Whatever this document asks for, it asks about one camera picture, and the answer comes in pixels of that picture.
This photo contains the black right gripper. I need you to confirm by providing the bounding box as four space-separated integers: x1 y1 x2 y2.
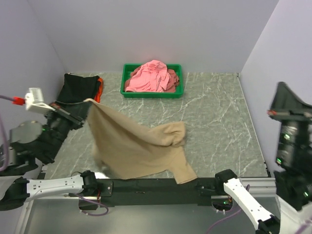
264 78 312 161

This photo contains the black folded t shirt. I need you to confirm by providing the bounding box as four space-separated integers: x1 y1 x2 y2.
56 74 99 104

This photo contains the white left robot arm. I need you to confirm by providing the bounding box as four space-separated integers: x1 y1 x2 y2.
0 102 98 211

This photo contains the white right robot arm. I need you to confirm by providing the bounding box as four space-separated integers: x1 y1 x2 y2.
214 82 312 234

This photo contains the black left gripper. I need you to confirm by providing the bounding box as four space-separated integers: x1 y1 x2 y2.
46 99 95 161

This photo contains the beige t shirt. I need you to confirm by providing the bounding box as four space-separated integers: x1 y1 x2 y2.
85 98 197 184

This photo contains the dusty rose t shirt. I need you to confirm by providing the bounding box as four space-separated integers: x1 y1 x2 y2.
125 68 179 93

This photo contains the orange folded t shirt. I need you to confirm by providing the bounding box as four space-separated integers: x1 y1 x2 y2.
94 77 104 103

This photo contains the pink t shirt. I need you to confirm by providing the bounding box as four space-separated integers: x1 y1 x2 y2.
124 60 170 93

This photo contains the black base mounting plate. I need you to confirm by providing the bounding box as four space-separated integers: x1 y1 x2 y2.
80 177 223 207

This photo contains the green plastic bin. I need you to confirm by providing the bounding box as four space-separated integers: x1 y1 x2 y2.
120 63 184 99

